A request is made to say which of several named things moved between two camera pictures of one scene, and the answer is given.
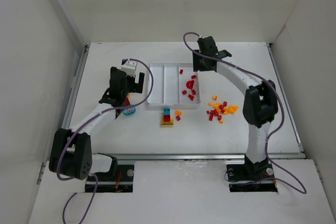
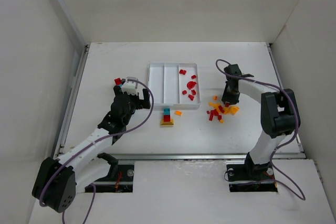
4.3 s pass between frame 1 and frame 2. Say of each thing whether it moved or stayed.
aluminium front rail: stayed
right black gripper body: moved
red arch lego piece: stayed
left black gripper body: moved
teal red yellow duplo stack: stayed
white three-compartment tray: stayed
